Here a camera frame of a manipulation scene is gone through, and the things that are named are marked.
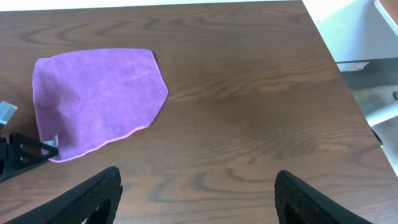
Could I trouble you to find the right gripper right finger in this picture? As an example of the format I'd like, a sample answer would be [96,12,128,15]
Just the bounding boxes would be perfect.
[274,170,371,224]

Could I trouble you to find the white cloth label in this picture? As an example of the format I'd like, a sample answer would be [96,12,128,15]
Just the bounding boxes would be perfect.
[43,135,58,147]

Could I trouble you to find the white furniture beside table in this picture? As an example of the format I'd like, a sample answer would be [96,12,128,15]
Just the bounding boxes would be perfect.
[303,0,397,170]

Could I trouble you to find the purple microfiber cloth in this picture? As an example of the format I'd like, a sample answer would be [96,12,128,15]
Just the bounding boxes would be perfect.
[32,49,169,163]

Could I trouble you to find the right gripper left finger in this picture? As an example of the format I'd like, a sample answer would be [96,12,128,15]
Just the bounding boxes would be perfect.
[9,166,123,224]

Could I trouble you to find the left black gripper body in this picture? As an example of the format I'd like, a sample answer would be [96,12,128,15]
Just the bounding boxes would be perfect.
[1,134,12,182]

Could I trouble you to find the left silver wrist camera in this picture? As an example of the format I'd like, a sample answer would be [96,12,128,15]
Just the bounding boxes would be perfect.
[0,101,17,126]

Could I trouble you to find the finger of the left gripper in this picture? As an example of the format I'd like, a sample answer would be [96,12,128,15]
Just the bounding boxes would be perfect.
[8,133,58,176]

